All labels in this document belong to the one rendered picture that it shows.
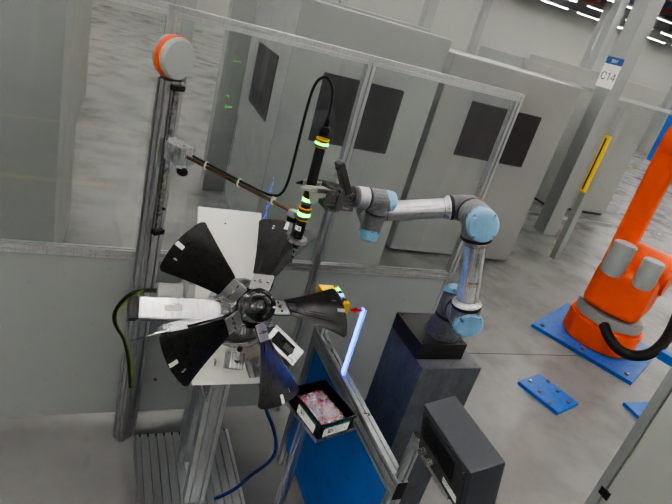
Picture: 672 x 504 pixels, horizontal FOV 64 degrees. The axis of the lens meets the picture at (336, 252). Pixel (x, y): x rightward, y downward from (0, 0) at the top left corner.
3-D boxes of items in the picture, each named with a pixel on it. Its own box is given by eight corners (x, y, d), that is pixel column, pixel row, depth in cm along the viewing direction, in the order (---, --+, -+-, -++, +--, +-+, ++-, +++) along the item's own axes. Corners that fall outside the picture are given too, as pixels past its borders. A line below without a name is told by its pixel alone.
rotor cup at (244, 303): (230, 328, 193) (239, 325, 182) (230, 288, 197) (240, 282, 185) (268, 329, 200) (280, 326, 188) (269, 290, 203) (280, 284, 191)
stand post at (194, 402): (174, 467, 266) (213, 263, 220) (193, 465, 270) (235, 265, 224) (175, 474, 263) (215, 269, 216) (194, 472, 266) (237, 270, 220)
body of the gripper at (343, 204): (323, 210, 180) (355, 214, 185) (329, 186, 176) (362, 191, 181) (315, 201, 186) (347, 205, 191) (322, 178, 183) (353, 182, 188)
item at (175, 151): (160, 158, 210) (163, 137, 207) (174, 157, 216) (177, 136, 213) (178, 168, 206) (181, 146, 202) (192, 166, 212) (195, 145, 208)
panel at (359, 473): (285, 448, 280) (316, 344, 253) (286, 448, 280) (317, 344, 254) (340, 607, 213) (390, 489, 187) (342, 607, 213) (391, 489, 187)
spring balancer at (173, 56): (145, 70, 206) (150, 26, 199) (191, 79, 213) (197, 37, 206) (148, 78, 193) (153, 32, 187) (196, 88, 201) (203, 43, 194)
